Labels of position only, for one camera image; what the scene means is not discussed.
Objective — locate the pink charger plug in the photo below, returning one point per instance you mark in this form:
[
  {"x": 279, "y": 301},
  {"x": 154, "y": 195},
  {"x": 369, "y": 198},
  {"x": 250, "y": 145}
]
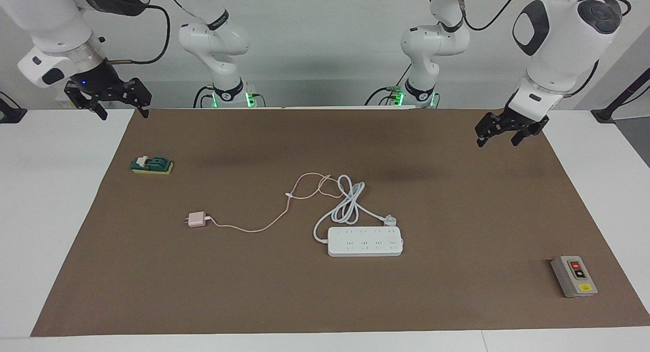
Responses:
[{"x": 196, "y": 220}]

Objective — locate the green knife switch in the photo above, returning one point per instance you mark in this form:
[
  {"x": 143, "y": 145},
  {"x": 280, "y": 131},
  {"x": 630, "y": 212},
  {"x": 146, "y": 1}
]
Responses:
[{"x": 155, "y": 165}]

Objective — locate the grey push-button switch box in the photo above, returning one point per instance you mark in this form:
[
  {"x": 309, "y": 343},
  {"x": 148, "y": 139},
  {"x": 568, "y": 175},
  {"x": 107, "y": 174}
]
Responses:
[{"x": 574, "y": 277}]

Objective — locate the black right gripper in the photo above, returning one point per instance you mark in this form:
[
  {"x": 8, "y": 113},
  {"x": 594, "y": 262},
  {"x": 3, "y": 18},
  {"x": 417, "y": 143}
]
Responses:
[{"x": 99, "y": 85}]

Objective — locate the black clamp stand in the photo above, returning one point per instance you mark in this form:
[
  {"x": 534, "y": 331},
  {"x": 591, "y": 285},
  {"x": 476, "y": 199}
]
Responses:
[{"x": 627, "y": 95}]

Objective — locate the brown table mat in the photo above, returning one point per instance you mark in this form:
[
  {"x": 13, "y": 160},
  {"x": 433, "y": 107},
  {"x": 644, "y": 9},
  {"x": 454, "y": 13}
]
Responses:
[{"x": 254, "y": 291}]

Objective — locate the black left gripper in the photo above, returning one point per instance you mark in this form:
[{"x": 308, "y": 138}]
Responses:
[{"x": 518, "y": 121}]

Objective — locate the white wall socket box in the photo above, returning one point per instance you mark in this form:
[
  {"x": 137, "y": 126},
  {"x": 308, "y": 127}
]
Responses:
[{"x": 60, "y": 102}]

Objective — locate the black clamp mount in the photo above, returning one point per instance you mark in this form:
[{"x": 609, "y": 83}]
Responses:
[{"x": 10, "y": 113}]

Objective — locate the white power strip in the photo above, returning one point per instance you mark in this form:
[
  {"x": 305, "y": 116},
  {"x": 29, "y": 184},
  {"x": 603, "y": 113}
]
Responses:
[{"x": 365, "y": 242}]

